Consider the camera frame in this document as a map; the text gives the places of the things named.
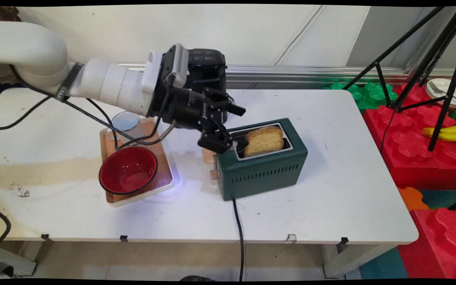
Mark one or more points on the teal foam floor mat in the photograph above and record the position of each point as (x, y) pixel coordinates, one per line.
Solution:
(384, 265)

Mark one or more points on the torn white tape piece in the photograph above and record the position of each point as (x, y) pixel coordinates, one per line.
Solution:
(290, 238)

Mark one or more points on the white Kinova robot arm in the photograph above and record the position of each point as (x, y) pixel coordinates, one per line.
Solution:
(34, 51)

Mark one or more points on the wooden toaster lever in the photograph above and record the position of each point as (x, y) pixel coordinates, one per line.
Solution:
(208, 156)

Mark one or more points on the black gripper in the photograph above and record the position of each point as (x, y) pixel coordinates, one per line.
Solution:
(182, 109)

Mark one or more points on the green foam block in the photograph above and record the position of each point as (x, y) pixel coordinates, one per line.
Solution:
(370, 95)

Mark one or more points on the dark green two-slot toaster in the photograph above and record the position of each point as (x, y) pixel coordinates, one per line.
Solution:
(263, 174)

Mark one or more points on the black tripod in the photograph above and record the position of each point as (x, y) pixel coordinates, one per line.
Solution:
(449, 93)

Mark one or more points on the aluminium wall rail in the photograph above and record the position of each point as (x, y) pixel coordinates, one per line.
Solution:
(291, 75)

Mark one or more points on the wooden serving tray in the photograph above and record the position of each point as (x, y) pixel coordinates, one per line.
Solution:
(164, 174)

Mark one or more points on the white table leg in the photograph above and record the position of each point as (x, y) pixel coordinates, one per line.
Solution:
(354, 259)

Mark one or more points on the black coffee machine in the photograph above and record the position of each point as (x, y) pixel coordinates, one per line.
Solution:
(208, 63)

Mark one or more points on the red patterned cloth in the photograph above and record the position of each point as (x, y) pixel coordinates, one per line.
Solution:
(441, 245)

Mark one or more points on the yellow toy banana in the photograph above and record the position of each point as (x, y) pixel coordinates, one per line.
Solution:
(449, 137)
(455, 127)

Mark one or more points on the toasted bread slice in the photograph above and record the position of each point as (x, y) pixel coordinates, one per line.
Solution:
(263, 140)

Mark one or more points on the silver fork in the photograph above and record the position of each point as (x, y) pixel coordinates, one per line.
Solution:
(436, 89)

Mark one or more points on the large red foam block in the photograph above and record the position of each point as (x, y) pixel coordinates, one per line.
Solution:
(410, 158)

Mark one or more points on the clear glass cup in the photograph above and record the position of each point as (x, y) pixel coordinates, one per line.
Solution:
(125, 120)

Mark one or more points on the wrist camera with grey heatsink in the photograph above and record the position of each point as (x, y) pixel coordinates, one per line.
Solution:
(178, 63)

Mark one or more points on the red bowl with black rim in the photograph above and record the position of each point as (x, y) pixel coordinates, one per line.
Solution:
(127, 170)

